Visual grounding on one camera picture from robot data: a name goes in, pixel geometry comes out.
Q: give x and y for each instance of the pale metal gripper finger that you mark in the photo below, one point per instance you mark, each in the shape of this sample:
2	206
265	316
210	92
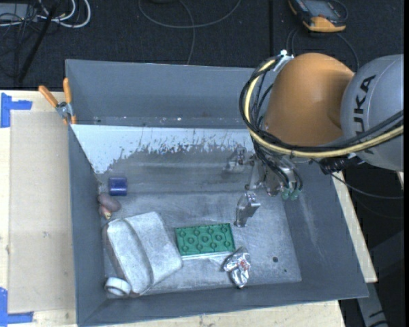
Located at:
232	163
245	210

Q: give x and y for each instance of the grey metal bin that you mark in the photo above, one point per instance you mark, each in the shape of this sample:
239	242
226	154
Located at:
204	203

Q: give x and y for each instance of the dark green flat block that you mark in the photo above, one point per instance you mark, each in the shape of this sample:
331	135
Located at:
204	240

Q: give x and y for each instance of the crumpled silver foil wrapper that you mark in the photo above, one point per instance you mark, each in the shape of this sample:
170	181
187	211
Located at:
238	267

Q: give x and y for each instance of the white grey padded pouch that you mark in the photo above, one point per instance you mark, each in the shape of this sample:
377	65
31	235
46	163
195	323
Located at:
146	247

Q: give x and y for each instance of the small blue block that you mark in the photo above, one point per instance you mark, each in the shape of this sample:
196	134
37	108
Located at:
117	186

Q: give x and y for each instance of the brown pink toy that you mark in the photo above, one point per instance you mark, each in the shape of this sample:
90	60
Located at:
107	203

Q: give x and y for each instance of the brown cardboard board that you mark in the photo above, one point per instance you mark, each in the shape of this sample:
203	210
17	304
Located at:
37	216

